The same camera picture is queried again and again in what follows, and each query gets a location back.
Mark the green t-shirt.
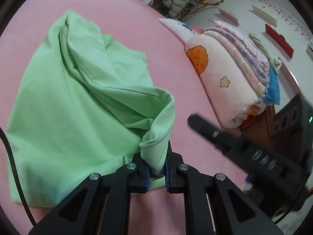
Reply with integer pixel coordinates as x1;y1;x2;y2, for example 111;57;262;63
7;11;175;207

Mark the pink cartoon rolled quilt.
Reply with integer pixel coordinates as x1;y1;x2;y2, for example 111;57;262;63
185;32;266;128

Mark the blue fringed cloth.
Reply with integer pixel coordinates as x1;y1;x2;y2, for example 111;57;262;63
263;68;281;105

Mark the pink striped folded blanket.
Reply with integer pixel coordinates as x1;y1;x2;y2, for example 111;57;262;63
204;20;270;98

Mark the green folded garment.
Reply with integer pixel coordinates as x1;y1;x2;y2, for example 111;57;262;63
248;33;282;75

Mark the pink cartoon pillow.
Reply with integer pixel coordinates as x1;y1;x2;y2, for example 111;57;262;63
158;18;204;46

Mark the wooden coat rack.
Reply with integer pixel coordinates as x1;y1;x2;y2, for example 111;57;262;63
179;0;223;20

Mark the black cable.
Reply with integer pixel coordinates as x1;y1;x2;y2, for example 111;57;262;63
0;127;37;226

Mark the red wall shelf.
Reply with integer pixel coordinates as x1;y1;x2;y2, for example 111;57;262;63
265;24;294;58

